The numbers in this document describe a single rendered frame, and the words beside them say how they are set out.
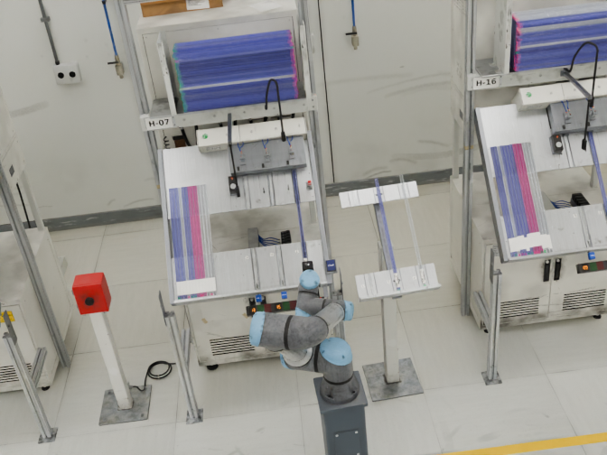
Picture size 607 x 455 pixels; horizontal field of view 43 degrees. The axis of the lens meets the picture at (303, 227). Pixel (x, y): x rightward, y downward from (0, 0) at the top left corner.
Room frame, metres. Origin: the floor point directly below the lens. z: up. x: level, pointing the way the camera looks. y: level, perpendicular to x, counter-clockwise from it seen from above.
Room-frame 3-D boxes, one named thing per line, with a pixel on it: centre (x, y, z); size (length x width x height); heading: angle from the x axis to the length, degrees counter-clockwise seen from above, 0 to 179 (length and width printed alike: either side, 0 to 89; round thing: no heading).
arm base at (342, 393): (2.17, -0.07, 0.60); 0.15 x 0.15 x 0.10
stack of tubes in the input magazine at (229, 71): (3.15, 0.21, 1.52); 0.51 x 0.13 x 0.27; 91
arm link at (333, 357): (2.17, -0.06, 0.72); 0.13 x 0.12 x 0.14; 70
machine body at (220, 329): (3.27, 0.27, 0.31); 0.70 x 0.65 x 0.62; 91
